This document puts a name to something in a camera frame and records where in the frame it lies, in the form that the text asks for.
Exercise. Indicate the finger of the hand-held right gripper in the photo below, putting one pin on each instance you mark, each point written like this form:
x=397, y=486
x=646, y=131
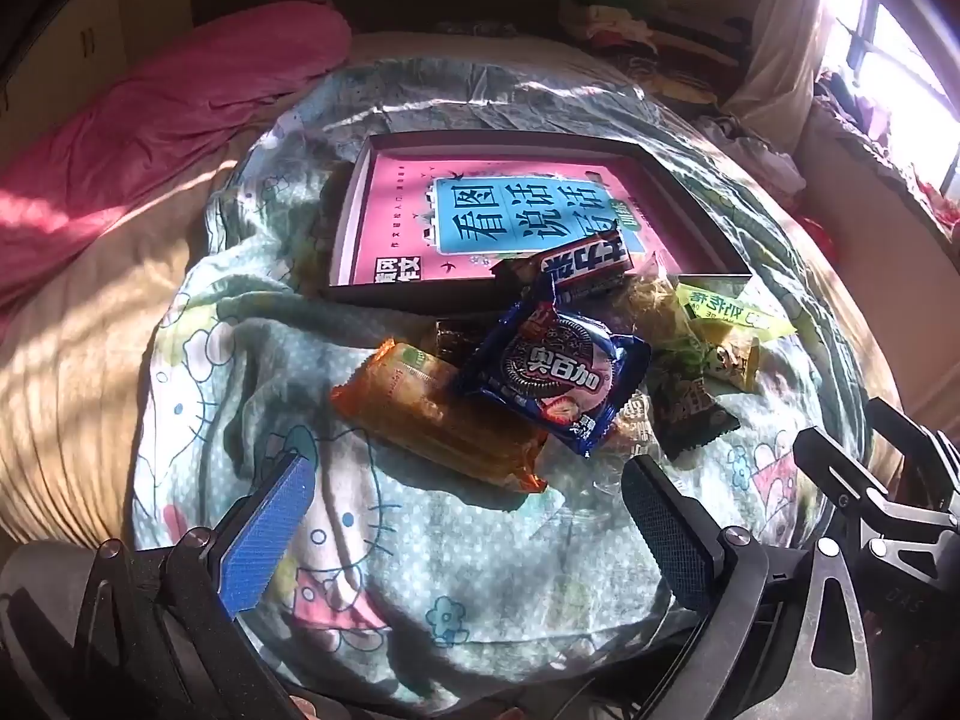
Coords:
x=919, y=457
x=855, y=495

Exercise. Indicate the white crumpled cloth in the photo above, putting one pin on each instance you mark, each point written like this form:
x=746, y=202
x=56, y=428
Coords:
x=750, y=150

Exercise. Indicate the orange cracker packet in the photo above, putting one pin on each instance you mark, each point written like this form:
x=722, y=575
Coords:
x=435, y=420

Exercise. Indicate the brown round cake packet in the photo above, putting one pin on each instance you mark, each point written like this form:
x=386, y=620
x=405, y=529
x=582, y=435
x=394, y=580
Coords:
x=459, y=336

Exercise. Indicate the blue cookie packet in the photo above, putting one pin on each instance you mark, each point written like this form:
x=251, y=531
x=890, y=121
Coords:
x=555, y=375

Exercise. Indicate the white wardrobe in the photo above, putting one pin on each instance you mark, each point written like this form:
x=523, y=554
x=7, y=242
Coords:
x=75, y=22

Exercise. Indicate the cartoon cat printed blanket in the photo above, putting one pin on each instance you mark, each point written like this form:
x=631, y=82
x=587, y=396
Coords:
x=450, y=562

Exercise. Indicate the shallow dark cardboard box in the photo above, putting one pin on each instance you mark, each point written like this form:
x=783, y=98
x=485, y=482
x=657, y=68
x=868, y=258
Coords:
x=352, y=217

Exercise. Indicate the yellow-green snack packet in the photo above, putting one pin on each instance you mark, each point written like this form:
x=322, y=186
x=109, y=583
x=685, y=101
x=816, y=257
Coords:
x=731, y=311

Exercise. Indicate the window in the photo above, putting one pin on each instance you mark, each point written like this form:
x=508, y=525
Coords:
x=900, y=45

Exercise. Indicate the pile of clothes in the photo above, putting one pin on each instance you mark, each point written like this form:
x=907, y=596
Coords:
x=637, y=30

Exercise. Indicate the beige curtain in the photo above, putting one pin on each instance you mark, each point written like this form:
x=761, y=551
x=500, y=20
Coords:
x=780, y=52

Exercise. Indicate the purple ruffled cloth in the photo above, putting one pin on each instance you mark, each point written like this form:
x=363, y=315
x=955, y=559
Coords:
x=855, y=112

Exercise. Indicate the beige bed sheet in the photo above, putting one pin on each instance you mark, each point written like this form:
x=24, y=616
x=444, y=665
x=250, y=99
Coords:
x=82, y=390

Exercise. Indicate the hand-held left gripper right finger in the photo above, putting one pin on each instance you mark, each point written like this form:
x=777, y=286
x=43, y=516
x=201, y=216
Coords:
x=667, y=532

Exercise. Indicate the clear yellow pastry packet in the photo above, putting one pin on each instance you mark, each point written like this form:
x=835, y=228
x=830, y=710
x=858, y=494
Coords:
x=656, y=289

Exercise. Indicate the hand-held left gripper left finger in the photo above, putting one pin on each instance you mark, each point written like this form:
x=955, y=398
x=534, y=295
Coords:
x=270, y=525

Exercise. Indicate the dark green snack packet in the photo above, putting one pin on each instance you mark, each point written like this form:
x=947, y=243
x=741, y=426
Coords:
x=690, y=409

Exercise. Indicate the brown chocolate bar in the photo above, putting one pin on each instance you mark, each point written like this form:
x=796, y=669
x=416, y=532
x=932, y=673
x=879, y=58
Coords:
x=581, y=266

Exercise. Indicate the pink pillow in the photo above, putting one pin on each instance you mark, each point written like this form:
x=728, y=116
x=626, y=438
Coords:
x=165, y=120

